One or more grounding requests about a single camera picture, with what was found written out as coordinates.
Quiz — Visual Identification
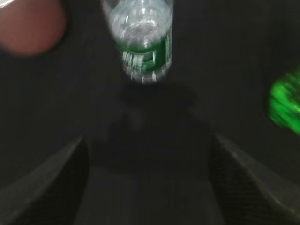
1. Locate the clear water bottle green label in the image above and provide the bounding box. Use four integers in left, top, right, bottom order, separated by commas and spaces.
99, 0, 174, 85

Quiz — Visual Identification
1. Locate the red-brown ceramic mug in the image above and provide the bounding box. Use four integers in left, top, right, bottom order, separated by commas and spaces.
0, 0, 68, 57

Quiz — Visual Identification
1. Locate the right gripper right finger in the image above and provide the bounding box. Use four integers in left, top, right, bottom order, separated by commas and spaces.
210, 134, 300, 225

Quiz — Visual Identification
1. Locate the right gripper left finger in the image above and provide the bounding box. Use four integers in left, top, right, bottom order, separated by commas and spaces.
0, 137, 90, 225

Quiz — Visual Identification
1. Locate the bright green object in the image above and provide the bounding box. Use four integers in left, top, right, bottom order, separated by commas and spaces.
269, 69, 300, 135

